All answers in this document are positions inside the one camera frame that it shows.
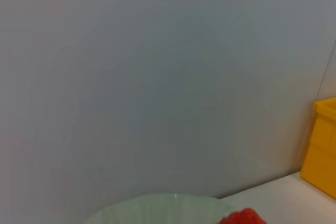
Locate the red pumpkin toy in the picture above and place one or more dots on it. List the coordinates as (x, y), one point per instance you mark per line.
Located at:
(246, 217)

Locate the pale green glass fruit bowl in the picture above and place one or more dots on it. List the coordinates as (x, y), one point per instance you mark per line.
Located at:
(157, 208)

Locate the yellow plastic bin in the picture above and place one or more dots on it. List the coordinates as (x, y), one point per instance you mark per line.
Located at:
(323, 142)

